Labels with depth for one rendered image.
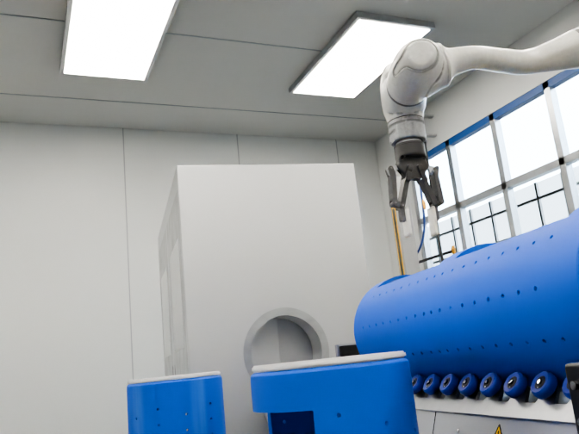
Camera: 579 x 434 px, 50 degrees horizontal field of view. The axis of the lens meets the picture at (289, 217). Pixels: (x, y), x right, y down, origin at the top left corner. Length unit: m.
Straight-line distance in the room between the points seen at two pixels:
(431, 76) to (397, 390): 0.69
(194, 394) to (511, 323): 1.06
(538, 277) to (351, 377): 0.32
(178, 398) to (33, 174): 4.40
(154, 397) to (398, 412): 0.95
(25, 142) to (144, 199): 1.16
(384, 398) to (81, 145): 5.34
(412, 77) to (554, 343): 0.67
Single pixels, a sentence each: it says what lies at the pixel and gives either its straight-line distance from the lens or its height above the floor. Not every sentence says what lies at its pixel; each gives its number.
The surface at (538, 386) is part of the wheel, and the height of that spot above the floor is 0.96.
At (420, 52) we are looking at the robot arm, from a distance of 1.41.
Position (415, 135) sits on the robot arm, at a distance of 1.55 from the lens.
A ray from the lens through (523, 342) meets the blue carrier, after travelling 1.06.
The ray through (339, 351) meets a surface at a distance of 2.10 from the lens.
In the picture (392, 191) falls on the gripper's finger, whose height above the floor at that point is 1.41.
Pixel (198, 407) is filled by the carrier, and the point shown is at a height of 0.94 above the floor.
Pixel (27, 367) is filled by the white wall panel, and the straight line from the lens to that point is 5.75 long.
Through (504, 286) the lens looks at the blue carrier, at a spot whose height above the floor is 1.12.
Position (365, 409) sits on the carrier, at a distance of 1.03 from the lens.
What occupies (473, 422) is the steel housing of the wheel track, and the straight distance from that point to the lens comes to 1.25.
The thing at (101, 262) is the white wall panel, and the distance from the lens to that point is 5.88.
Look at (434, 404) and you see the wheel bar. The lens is 1.38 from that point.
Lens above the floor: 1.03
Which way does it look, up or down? 13 degrees up
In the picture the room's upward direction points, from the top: 6 degrees counter-clockwise
